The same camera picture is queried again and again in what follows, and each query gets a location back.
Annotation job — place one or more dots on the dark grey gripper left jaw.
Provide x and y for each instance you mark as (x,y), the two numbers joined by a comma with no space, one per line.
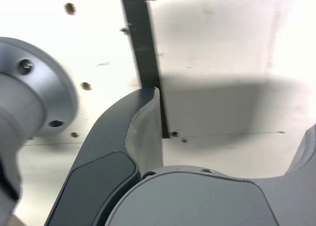
(103,161)

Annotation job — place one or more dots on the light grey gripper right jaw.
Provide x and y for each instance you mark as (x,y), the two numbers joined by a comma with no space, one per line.
(197,201)

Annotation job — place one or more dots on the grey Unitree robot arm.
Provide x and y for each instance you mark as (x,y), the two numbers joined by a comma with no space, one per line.
(22,100)

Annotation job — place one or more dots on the black tape strip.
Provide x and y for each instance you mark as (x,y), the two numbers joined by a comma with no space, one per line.
(143,43)

